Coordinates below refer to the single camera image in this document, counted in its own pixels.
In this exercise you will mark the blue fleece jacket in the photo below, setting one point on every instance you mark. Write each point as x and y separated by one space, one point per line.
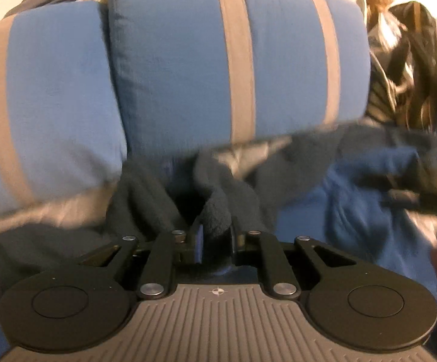
354 203

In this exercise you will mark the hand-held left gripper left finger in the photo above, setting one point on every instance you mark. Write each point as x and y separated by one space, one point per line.
199 245

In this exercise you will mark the blue striped pillow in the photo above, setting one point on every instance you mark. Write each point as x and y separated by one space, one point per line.
52 101
173 64

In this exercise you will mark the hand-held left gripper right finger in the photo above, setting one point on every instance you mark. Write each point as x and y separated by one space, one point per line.
241 250

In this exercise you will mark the pile of dark clothes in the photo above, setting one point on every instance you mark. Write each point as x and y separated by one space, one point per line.
422 64

